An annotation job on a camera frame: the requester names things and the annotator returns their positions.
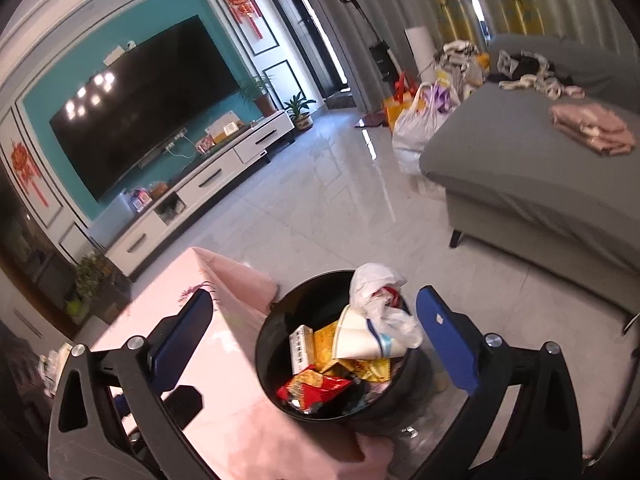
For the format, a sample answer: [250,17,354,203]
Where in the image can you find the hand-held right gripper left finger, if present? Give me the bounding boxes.
[47,287,216,480]

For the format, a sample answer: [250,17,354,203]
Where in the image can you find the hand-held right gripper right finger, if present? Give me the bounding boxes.
[415,285,583,480]

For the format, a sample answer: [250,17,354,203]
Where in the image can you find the white blue striped paper cup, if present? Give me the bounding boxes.
[332,305,407,361]

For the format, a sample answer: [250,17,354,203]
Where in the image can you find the black trash bin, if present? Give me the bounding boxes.
[255,270,426,428]

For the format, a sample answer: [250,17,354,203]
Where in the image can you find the small white box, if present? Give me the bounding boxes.
[290,325,315,376]

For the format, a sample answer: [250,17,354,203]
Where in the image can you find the yellow snack bag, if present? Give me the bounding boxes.
[312,322,392,384]

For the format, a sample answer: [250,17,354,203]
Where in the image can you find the red snack bag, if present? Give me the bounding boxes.
[276,367,354,414]

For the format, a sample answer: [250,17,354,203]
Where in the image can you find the pink printed tablecloth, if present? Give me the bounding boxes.
[87,246,396,480]

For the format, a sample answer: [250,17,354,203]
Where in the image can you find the bushy potted plant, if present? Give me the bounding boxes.
[65,250,132,322]

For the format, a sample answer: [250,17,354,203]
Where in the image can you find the translucent storage bin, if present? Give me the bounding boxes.
[90,192,134,242]

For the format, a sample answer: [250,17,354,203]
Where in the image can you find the white television cabinet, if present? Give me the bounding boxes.
[105,110,296,278]

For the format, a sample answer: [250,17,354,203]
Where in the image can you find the grey sofa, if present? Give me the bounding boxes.
[419,34,640,321]

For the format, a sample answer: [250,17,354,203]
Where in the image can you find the white yellow box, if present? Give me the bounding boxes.
[205,111,247,144]

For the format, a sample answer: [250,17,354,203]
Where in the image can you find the white plastic sack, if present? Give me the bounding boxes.
[392,82,461,162]

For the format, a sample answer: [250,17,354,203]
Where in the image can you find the red knot ornament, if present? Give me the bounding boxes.
[224,0,264,40]
[11,142,49,207]

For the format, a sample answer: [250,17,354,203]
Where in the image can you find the black television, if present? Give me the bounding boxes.
[49,15,241,203]

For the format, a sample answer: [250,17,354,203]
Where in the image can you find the orange yellow bag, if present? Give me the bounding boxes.
[384,72,419,129]

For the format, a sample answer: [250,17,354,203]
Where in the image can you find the small potted plant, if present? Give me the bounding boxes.
[284,92,317,132]

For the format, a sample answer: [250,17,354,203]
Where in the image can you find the tall potted plant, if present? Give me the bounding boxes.
[240,74,277,117]

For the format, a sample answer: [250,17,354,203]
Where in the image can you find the pink folded clothes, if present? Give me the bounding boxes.
[549,102,637,157]

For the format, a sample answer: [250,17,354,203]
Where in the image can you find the dark doormat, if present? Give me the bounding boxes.
[325,89,356,109]

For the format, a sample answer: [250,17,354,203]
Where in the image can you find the pile of mixed clothes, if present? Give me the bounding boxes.
[435,40,491,87]

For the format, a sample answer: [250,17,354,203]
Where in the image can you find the black and white clothes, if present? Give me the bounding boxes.
[487,50,586,99]

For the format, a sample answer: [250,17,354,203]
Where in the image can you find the black floor appliance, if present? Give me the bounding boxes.
[337,0,397,82]

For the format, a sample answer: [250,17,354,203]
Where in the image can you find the white cylinder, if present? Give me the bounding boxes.
[404,26,436,79]

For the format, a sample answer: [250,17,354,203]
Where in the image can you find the grey curtain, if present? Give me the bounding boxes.
[290,0,426,111]

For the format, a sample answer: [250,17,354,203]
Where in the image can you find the yellow patterned curtain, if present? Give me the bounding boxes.
[410,0,547,46]

